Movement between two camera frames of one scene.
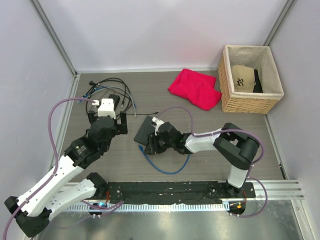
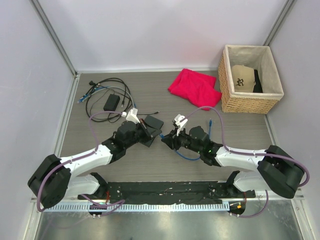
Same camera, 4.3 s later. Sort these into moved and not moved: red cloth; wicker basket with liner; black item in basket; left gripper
Moved: left gripper
Not moved: black item in basket; red cloth; wicker basket with liner
